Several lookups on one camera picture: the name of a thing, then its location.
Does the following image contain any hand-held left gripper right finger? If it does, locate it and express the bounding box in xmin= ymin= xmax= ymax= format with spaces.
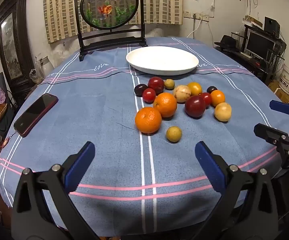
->
xmin=192 ymin=141 xmax=280 ymax=240

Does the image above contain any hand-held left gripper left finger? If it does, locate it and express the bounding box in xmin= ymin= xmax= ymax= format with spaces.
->
xmin=11 ymin=141 xmax=96 ymax=240

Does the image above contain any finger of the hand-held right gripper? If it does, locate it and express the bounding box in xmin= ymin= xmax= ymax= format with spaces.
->
xmin=254 ymin=123 xmax=289 ymax=154
xmin=270 ymin=99 xmax=289 ymax=128

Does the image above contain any pale yellow plum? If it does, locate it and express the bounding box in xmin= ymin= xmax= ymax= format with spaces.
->
xmin=214 ymin=102 xmax=232 ymax=122

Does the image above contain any small orange tomato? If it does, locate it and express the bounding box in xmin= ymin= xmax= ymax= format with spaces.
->
xmin=210 ymin=90 xmax=226 ymax=107

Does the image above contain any red plum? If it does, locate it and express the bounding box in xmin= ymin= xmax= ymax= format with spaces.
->
xmin=185 ymin=95 xmax=206 ymax=118
xmin=148 ymin=77 xmax=165 ymax=95

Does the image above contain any red cherry tomato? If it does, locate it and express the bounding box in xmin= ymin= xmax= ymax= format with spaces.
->
xmin=200 ymin=92 xmax=212 ymax=107
xmin=142 ymin=88 xmax=156 ymax=103

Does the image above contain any mandarin orange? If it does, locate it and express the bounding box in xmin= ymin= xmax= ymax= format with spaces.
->
xmin=153 ymin=92 xmax=178 ymax=118
xmin=135 ymin=107 xmax=163 ymax=134

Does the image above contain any tan speckled pear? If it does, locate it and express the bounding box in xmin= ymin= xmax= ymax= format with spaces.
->
xmin=173 ymin=85 xmax=192 ymax=103

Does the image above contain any yellow-orange tomato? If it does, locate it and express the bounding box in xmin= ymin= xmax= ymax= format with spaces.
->
xmin=187 ymin=82 xmax=203 ymax=96

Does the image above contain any white oval plate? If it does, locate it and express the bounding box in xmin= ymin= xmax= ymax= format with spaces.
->
xmin=126 ymin=46 xmax=199 ymax=76

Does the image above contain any blue striped tablecloth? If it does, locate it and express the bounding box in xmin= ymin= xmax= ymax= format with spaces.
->
xmin=0 ymin=37 xmax=289 ymax=237

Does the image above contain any computer monitor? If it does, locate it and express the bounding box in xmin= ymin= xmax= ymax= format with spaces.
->
xmin=245 ymin=30 xmax=276 ymax=59

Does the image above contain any dark red smartphone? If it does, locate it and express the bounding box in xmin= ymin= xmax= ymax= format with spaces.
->
xmin=13 ymin=93 xmax=59 ymax=138

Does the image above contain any black desk rack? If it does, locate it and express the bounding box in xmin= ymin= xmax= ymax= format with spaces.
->
xmin=215 ymin=24 xmax=285 ymax=85

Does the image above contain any phone charm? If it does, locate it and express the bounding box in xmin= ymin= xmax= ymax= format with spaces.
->
xmin=0 ymin=132 xmax=17 ymax=153

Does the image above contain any black speaker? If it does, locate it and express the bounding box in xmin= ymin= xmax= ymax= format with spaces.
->
xmin=264 ymin=17 xmax=280 ymax=38

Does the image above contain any black hat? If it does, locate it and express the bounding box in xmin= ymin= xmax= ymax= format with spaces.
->
xmin=214 ymin=35 xmax=240 ymax=52

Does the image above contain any cardboard box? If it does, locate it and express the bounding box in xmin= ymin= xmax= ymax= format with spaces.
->
xmin=243 ymin=15 xmax=264 ymax=28

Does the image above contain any clear plastic bag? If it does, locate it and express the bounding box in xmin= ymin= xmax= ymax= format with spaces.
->
xmin=29 ymin=69 xmax=44 ymax=84

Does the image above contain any white jar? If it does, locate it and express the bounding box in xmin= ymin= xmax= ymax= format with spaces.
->
xmin=38 ymin=56 xmax=55 ymax=77

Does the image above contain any dark framed painting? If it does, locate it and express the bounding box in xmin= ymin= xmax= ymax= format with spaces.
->
xmin=0 ymin=0 xmax=38 ymax=98

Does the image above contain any round goldfish screen with stand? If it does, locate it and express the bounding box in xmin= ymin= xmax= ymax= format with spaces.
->
xmin=73 ymin=0 xmax=147 ymax=62

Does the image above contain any beige checked curtain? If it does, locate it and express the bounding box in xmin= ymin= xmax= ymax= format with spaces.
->
xmin=43 ymin=0 xmax=184 ymax=44

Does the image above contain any white cable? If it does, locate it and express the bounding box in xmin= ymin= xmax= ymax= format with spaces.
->
xmin=187 ymin=19 xmax=203 ymax=38

